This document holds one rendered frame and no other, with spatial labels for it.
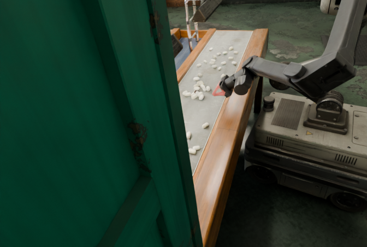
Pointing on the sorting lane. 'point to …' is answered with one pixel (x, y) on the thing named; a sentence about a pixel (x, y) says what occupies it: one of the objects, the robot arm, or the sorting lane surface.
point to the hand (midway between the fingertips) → (214, 94)
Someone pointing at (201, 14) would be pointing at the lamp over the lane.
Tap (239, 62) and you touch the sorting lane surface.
